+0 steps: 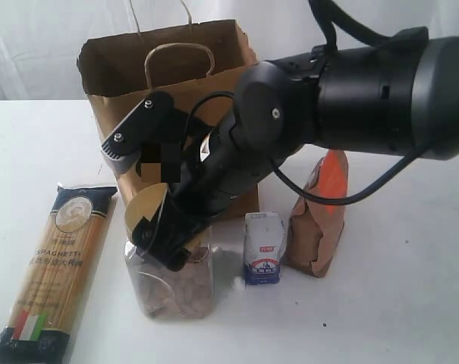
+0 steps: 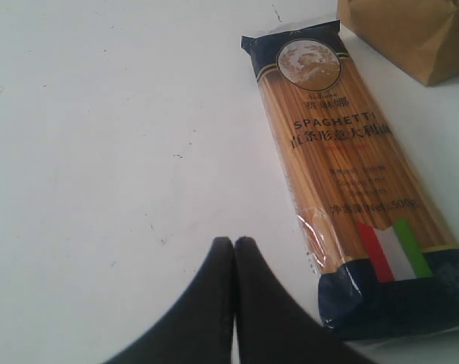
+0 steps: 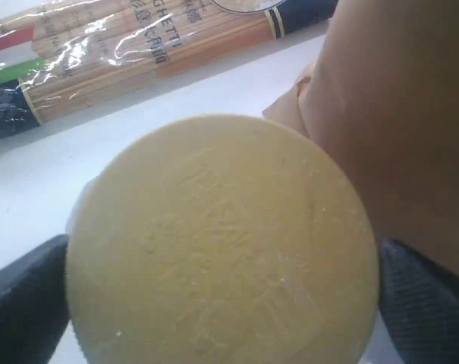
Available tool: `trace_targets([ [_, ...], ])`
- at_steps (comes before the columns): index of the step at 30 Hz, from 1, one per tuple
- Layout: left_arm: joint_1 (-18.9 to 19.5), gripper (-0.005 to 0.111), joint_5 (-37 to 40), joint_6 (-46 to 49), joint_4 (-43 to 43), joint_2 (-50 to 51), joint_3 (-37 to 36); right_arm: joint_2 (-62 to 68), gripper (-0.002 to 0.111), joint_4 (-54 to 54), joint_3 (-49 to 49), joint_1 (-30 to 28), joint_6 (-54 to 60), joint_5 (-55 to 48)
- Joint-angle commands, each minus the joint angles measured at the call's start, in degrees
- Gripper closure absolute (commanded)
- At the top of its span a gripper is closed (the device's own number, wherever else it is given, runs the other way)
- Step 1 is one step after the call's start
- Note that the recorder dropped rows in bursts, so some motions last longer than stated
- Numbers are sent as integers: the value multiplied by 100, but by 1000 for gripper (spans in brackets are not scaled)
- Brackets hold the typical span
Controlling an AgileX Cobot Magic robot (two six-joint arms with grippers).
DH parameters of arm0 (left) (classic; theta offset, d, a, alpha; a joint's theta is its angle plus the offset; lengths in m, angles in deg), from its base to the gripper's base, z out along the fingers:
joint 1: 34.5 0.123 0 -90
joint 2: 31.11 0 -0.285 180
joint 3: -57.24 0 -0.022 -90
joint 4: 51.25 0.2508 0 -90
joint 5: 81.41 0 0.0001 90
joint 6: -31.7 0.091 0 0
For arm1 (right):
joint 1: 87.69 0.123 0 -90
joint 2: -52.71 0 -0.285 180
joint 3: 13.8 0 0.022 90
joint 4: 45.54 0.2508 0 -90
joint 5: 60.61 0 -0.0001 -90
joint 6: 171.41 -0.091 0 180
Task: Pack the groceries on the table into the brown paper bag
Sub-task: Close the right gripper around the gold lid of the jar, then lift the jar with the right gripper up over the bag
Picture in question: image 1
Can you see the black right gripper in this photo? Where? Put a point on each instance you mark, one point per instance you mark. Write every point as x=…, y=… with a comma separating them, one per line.
x=216, y=169

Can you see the clear jar yellow lid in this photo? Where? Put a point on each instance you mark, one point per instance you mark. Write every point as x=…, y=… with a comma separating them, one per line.
x=163, y=294

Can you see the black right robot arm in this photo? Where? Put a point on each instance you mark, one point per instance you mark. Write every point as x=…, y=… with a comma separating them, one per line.
x=397, y=98

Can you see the small white ball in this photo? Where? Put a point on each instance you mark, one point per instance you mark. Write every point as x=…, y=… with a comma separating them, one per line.
x=239, y=284

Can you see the small white blue milk carton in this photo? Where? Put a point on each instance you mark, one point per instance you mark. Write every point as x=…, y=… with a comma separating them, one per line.
x=264, y=245

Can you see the spaghetti packet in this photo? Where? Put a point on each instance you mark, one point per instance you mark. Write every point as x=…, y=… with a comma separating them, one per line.
x=45, y=310

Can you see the brown pouch with orange label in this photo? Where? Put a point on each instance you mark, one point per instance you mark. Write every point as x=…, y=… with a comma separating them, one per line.
x=315, y=230

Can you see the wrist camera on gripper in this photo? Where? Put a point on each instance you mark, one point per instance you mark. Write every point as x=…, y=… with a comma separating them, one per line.
x=155, y=119

